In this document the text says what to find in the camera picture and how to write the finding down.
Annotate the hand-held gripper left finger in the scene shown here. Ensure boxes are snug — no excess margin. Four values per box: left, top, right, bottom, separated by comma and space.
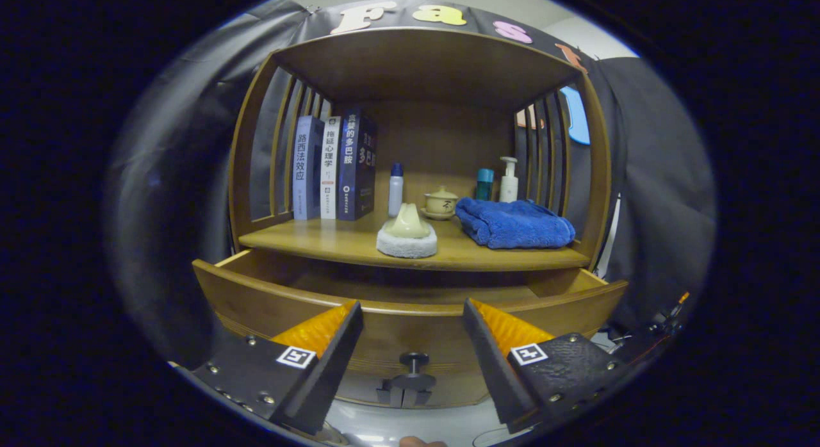
191, 300, 365, 436

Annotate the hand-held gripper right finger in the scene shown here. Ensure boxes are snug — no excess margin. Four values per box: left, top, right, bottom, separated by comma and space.
463, 297, 636, 435

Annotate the wooden drawer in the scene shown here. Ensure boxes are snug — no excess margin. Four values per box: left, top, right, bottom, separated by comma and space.
192, 248, 628, 378

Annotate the cream scrub brush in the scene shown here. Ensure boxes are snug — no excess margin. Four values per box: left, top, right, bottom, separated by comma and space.
376, 202, 438, 259

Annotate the wooden cabinet door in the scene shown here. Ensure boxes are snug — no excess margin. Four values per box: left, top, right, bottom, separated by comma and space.
336, 370, 403, 408
402, 370, 491, 409

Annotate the wooden countertop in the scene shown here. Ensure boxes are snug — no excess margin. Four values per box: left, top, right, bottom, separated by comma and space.
238, 213, 591, 272

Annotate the wooden cabinet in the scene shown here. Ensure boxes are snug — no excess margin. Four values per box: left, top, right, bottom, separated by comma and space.
227, 28, 612, 409

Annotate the blue towel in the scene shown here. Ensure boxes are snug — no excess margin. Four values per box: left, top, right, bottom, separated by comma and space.
455, 198, 577, 250

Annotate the beige lidded teacup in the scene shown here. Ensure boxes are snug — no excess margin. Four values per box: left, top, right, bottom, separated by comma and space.
421, 186, 459, 221

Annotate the white pump bottle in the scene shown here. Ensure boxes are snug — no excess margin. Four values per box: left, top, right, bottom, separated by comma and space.
499, 156, 520, 203

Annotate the black and orange device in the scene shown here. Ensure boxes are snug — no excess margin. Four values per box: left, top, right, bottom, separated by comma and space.
647, 292, 691, 336

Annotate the white bottle blue cap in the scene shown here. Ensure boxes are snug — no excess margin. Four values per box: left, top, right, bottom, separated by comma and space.
388, 163, 405, 218

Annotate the white book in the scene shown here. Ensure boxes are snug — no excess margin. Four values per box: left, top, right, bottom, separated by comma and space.
319, 116, 341, 220

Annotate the light blue book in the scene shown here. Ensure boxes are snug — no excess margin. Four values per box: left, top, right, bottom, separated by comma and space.
292, 115, 325, 221

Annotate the dark blue book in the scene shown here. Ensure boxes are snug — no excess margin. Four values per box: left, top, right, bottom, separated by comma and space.
337, 110, 378, 222

